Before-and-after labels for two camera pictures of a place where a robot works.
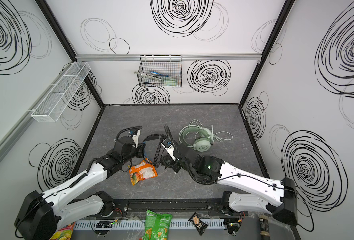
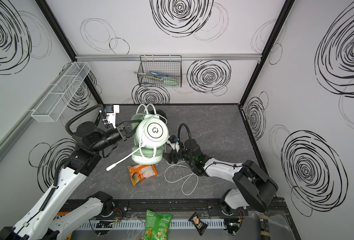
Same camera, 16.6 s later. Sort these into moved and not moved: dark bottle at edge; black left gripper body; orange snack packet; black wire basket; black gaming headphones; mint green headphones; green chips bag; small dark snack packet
Moved: black left gripper body; mint green headphones; black gaming headphones
Not moved: orange snack packet; black wire basket; small dark snack packet; dark bottle at edge; green chips bag
